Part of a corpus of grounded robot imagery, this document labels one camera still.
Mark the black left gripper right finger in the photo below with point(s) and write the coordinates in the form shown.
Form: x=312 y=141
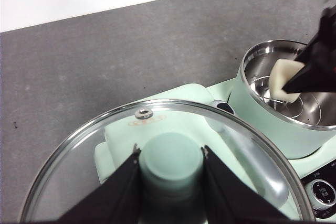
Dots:
x=231 y=197

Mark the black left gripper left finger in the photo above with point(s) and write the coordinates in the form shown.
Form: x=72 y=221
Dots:
x=113 y=197

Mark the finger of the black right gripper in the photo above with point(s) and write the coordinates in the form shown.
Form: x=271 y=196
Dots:
x=315 y=79
x=323 y=37

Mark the plain white steamed bun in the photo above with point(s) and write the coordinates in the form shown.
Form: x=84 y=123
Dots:
x=281 y=77

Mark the glass lid with green knob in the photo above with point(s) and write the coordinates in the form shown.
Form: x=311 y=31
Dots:
x=162 y=161

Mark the round steel steamer rack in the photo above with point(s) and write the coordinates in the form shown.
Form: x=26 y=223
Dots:
x=309 y=108

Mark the mint green breakfast machine base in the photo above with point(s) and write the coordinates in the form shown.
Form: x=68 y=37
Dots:
x=312 y=162

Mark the black control panel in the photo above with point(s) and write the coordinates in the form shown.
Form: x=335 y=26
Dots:
x=328 y=171

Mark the silver control dial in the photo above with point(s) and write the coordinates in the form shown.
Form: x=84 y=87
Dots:
x=324 y=195

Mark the mint green griddle cover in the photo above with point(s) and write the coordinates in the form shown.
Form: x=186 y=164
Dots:
x=194 y=91

